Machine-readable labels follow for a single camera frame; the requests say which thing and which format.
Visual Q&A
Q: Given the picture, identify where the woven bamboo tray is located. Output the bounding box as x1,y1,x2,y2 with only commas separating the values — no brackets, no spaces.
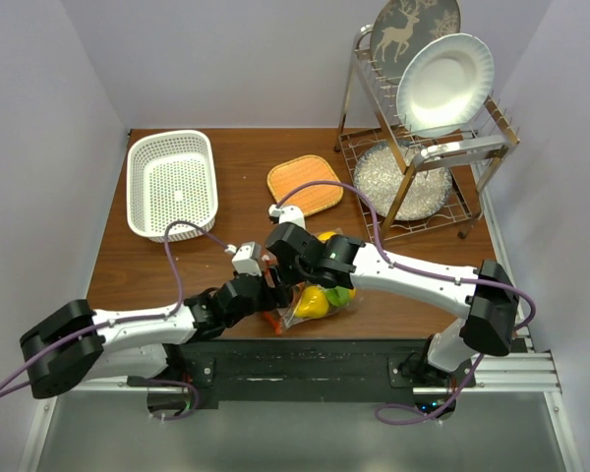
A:
266,154,343,216

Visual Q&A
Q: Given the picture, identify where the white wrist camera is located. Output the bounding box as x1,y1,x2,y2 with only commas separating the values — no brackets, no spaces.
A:
267,205,306,229
224,242,265,276

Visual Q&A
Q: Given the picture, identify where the yellow fake pear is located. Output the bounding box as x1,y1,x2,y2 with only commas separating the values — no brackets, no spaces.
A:
294,286,330,319

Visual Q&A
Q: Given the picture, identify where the white plastic basket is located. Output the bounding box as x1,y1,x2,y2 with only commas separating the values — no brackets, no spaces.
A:
126,130,218,243

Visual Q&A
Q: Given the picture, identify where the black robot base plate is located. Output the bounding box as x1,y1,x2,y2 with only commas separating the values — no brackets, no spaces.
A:
128,339,475,416

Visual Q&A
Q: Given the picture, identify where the grey deer plate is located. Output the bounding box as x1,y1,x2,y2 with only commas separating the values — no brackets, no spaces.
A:
370,0,461,85

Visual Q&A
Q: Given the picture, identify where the white scalloped plate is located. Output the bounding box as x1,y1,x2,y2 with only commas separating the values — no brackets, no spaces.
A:
396,33,495,138

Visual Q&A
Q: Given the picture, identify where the metal dish rack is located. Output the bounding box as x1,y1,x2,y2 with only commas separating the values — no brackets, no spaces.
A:
334,25,520,241

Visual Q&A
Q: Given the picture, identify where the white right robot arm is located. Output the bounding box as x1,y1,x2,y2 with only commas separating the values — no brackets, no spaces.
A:
265,222,520,386

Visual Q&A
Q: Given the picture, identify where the grey speckled plate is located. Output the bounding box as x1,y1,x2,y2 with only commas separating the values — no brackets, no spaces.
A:
352,141,454,221

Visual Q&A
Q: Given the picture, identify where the clear zip top bag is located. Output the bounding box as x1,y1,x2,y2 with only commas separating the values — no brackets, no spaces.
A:
261,250,363,335

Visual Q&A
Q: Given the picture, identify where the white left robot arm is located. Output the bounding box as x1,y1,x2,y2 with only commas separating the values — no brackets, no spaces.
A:
20,265,297,399

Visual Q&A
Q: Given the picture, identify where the yellow fake bell pepper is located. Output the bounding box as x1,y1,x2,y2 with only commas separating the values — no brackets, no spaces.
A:
317,231,336,243

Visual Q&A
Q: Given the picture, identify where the green fake pepper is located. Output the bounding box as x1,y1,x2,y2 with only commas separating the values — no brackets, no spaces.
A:
324,287,351,307

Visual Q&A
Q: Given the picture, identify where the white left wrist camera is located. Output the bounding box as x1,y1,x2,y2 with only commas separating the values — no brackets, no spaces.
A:
224,242,265,276

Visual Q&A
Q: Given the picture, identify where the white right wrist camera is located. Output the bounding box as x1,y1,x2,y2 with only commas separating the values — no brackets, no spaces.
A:
267,205,306,229

